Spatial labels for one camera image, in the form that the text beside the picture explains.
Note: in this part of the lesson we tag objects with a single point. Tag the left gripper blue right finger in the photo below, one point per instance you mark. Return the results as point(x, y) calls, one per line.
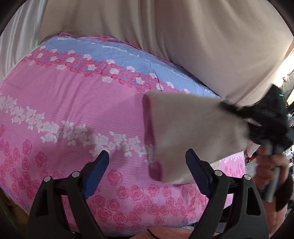
point(202, 173)

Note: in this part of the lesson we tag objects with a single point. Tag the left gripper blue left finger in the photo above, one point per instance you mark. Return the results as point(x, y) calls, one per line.
point(92, 173)

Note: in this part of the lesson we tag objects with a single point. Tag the cream sweater with black hearts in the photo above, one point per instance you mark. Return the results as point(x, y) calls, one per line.
point(176, 122)

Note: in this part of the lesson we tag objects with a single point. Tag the person's right hand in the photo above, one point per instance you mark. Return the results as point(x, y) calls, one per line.
point(265, 165)

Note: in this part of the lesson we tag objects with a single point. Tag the pink floral bed sheet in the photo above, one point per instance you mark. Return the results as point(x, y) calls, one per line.
point(71, 98)

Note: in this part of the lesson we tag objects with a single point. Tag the beige curtain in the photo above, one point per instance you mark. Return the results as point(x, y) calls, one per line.
point(236, 48)

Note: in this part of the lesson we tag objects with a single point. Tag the white satin curtain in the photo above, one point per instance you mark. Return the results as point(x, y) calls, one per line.
point(21, 34)

